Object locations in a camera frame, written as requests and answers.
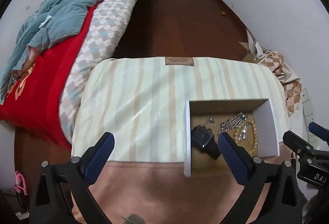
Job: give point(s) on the pink slipper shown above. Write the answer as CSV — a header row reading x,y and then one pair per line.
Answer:
x,y
20,184

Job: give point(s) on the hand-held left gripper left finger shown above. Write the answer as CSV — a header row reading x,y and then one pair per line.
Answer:
x,y
101,157

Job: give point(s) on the red blanket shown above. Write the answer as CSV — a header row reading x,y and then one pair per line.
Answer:
x,y
38,95

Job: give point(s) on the white power strip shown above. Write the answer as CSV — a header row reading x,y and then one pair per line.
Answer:
x,y
308,105

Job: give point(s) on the pink striped table cloth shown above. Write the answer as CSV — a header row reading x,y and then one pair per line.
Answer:
x,y
141,100

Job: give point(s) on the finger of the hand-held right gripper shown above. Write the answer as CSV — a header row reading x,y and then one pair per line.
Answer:
x,y
298,144
320,131

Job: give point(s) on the beige checkered cloth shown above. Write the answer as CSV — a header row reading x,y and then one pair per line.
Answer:
x,y
290,85

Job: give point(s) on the checkered bed sheet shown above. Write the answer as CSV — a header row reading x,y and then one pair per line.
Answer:
x,y
102,25

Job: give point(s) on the white cardboard box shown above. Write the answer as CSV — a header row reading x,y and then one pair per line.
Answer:
x,y
270,134

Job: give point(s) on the teal quilt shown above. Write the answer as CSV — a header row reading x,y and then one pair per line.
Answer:
x,y
59,13

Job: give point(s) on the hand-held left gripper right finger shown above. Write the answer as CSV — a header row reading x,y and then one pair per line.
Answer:
x,y
231,153

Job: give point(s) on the brown cardboard piece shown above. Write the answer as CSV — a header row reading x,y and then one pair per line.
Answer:
x,y
250,46

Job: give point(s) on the black smartwatch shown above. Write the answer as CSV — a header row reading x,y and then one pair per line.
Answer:
x,y
203,137

